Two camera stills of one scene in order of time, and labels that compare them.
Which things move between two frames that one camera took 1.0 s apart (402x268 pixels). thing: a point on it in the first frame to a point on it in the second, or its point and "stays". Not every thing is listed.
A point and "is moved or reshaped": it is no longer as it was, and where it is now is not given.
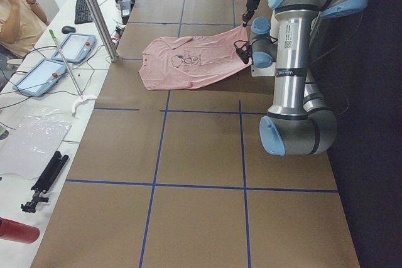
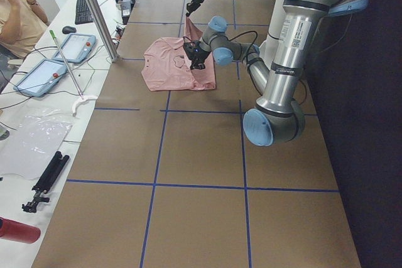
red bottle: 12,231 stays
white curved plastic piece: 85,99 stays
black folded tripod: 46,181 stays
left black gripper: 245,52 to 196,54
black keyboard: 82,12 stays
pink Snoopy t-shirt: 174,63 is moved or reshaped
